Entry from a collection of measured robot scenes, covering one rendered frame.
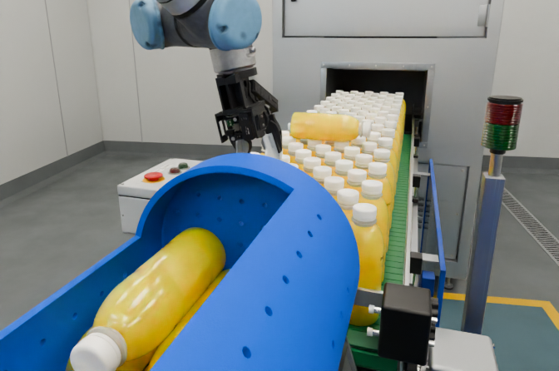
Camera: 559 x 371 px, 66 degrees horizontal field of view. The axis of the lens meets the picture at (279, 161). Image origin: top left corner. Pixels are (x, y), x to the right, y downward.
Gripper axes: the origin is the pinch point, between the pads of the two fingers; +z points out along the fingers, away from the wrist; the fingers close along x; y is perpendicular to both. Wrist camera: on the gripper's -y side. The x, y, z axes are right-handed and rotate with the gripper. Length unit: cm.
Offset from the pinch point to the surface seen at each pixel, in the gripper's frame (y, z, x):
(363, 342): 14.4, 25.7, 17.1
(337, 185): -3.4, 4.9, 12.9
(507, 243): -224, 139, 70
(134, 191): 9.4, -1.9, -22.8
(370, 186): -3.3, 5.6, 19.2
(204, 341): 55, -8, 18
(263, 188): 25.9, -6.4, 10.8
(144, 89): -352, -2, -277
